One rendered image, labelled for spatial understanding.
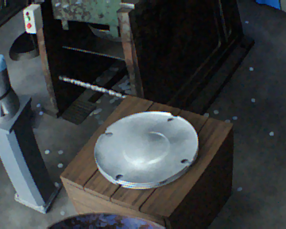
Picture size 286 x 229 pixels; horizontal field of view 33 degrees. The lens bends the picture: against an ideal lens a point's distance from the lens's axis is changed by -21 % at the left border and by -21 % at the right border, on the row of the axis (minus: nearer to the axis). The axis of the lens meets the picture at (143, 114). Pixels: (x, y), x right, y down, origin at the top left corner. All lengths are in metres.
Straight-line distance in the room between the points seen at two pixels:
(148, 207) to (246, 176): 0.61
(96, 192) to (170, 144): 0.26
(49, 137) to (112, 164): 0.76
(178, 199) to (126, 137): 0.29
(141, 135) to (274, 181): 0.61
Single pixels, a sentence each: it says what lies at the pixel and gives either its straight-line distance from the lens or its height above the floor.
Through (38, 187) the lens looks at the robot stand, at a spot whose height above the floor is 0.12.
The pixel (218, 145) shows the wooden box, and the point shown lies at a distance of 1.64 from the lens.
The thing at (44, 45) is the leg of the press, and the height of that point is 0.39.
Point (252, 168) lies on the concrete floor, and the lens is 2.04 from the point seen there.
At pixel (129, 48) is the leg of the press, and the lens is 1.89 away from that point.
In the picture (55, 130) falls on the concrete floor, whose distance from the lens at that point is 2.36.
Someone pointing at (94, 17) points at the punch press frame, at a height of 0.53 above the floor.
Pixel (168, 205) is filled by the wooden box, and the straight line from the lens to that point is 1.50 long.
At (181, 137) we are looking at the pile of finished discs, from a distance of 1.65.
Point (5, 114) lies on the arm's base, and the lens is 1.76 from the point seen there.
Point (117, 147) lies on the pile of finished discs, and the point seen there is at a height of 0.37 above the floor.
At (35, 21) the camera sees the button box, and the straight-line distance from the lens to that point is 2.09.
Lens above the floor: 1.48
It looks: 40 degrees down
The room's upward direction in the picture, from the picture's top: 11 degrees counter-clockwise
